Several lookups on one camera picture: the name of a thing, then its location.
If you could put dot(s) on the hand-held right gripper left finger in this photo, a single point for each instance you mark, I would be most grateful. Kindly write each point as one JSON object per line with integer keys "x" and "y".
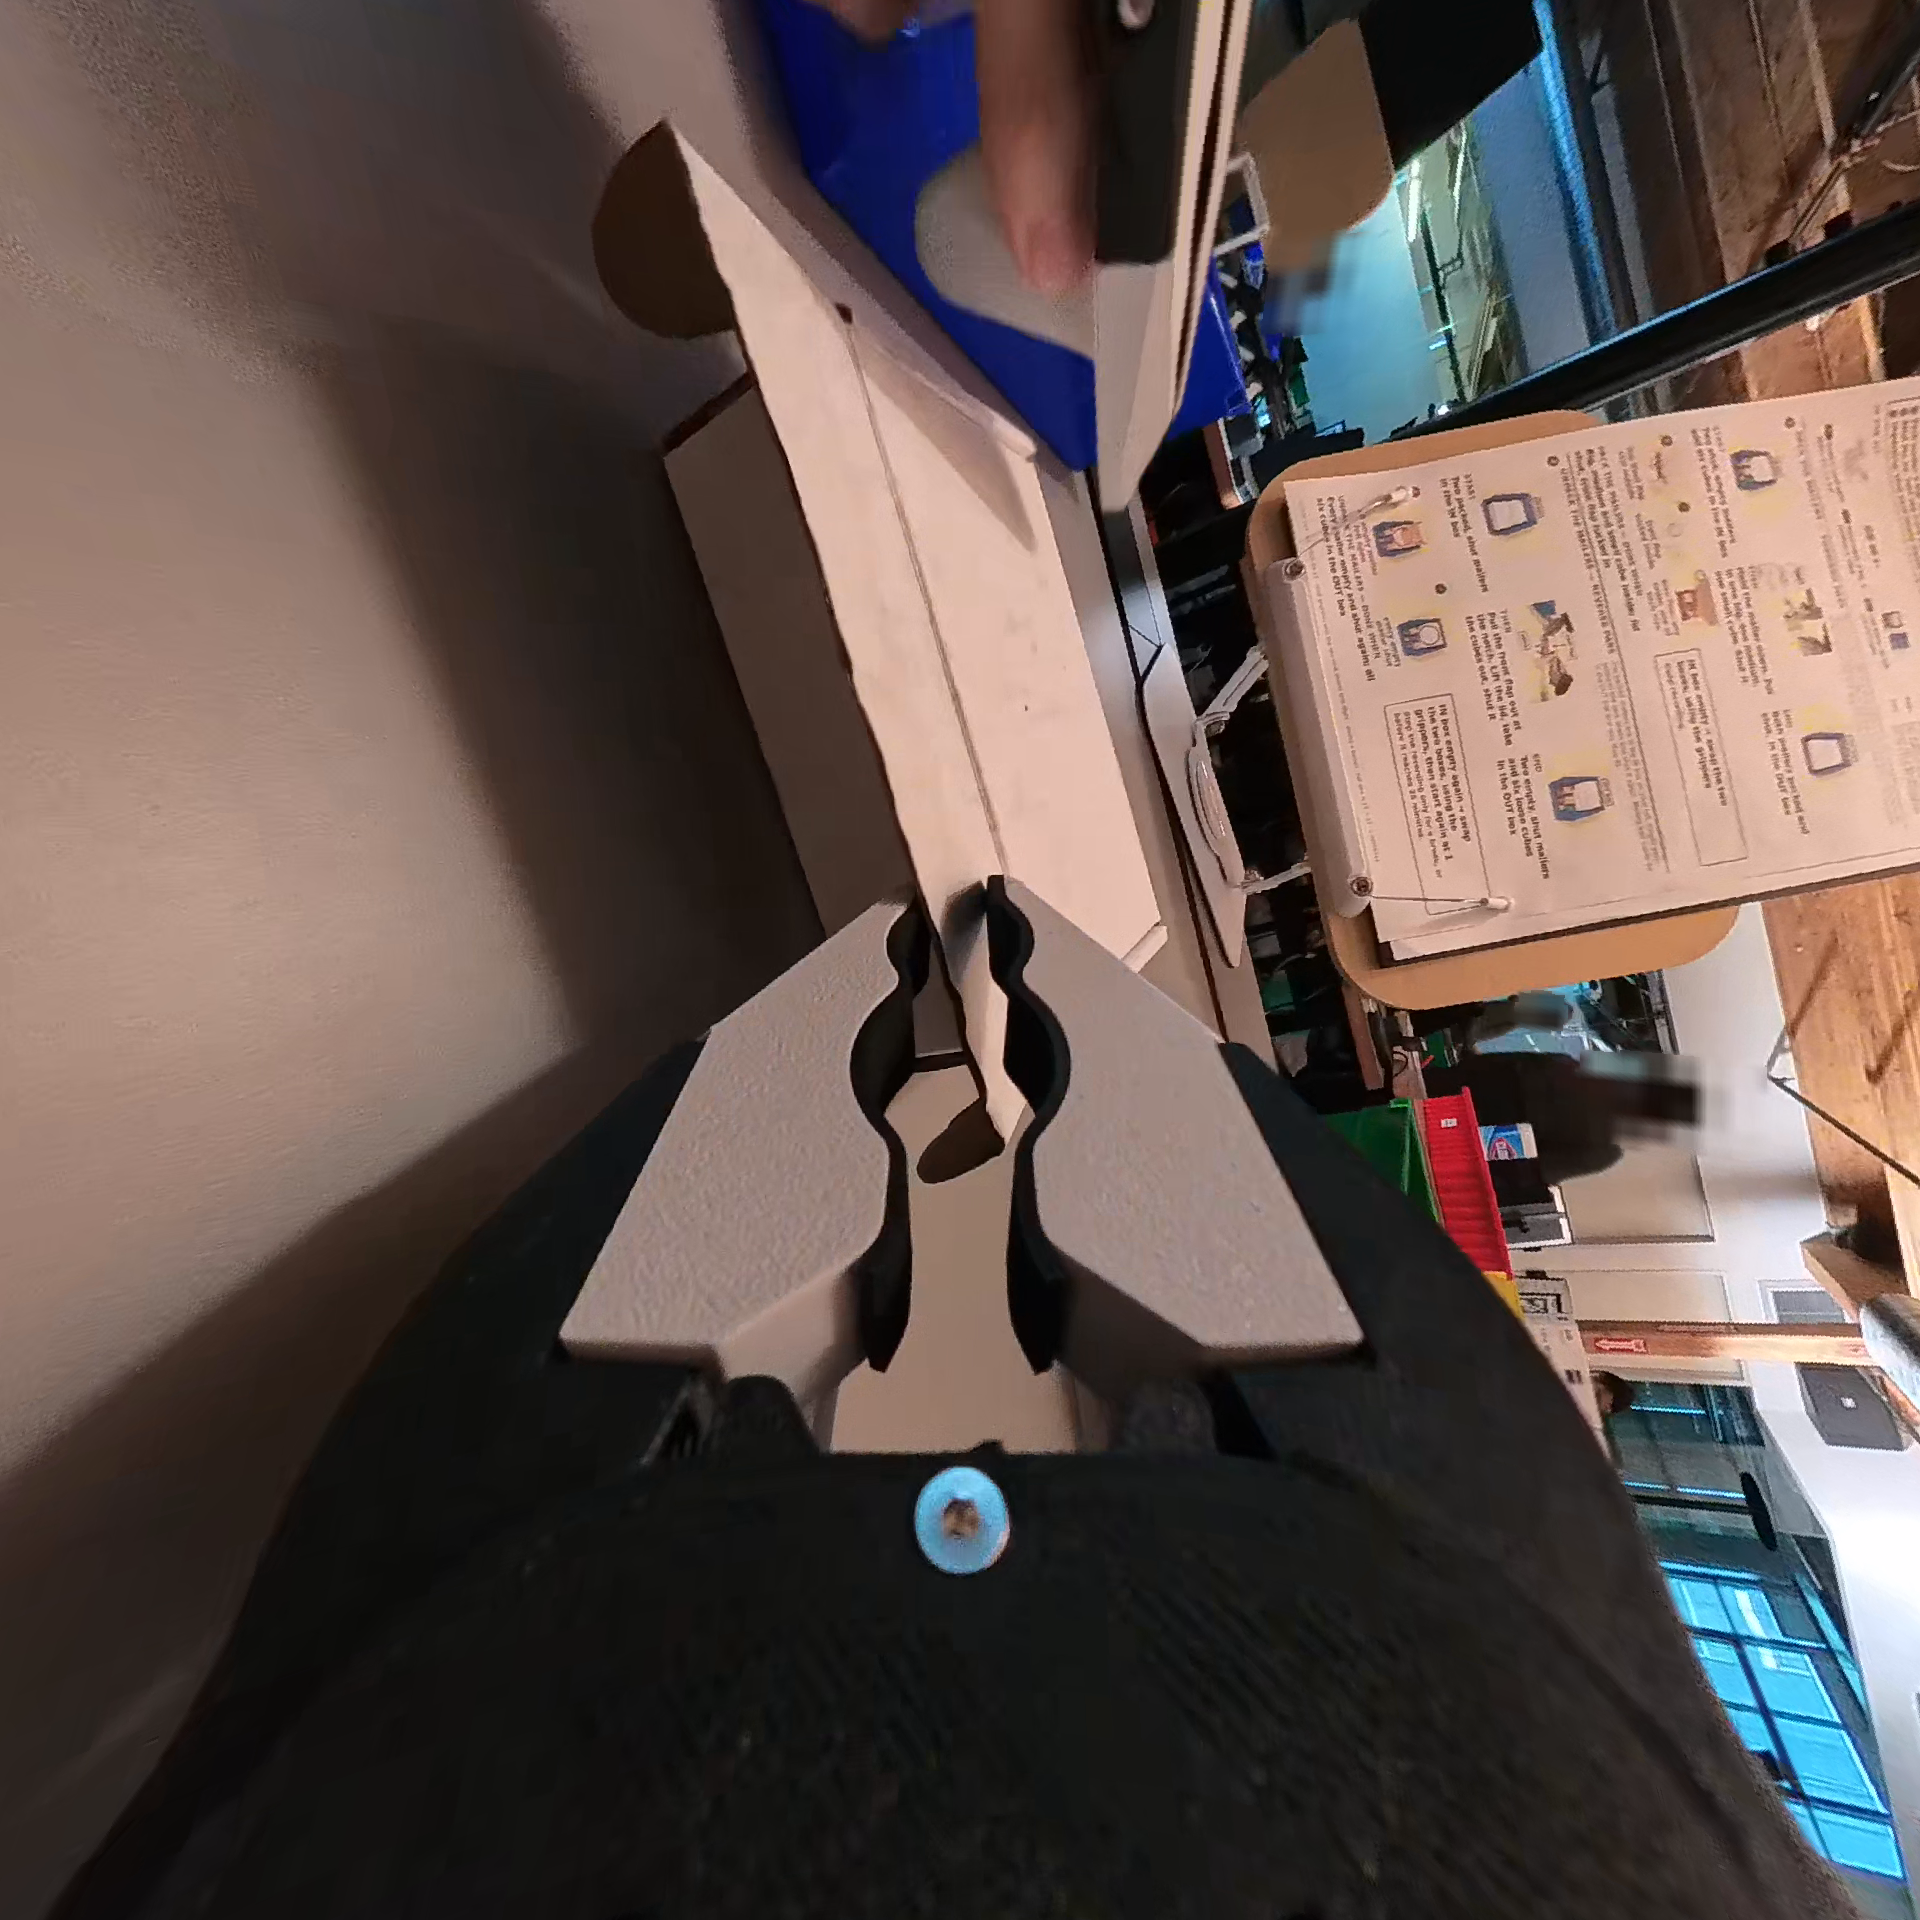
{"x": 720, "y": 1201}

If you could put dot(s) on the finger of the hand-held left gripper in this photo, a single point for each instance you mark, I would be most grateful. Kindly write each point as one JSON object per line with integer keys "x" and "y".
{"x": 1184, "y": 225}

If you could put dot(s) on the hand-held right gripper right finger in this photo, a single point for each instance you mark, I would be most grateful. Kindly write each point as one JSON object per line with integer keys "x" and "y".
{"x": 1201, "y": 1201}

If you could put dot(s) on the blue plastic bin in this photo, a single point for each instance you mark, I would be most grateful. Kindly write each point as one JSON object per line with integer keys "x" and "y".
{"x": 885, "y": 166}

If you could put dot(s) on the white cardboard mailer box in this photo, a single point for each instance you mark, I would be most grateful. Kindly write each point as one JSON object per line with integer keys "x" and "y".
{"x": 960, "y": 629}

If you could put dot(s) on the person's left hand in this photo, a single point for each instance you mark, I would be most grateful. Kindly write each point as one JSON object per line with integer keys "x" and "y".
{"x": 1036, "y": 120}

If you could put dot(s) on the brown and black board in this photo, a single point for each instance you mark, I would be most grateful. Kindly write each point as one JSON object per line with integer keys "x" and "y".
{"x": 1319, "y": 106}

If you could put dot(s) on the green plastic bin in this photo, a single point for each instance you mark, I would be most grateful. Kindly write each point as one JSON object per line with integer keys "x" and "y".
{"x": 1373, "y": 1149}

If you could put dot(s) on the red plastic bin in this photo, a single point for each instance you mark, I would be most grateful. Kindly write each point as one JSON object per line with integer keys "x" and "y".
{"x": 1463, "y": 1184}

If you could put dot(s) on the yellow box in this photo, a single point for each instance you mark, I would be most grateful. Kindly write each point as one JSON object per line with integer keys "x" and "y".
{"x": 1502, "y": 1293}

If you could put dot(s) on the wooden display board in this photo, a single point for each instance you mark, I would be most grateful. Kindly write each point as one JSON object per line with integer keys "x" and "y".
{"x": 1547, "y": 968}

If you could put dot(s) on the wooden beam red label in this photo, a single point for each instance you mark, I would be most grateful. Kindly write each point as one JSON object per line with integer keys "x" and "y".
{"x": 1724, "y": 1340}

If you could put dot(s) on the black rod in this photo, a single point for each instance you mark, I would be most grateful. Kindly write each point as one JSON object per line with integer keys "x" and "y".
{"x": 1724, "y": 306}

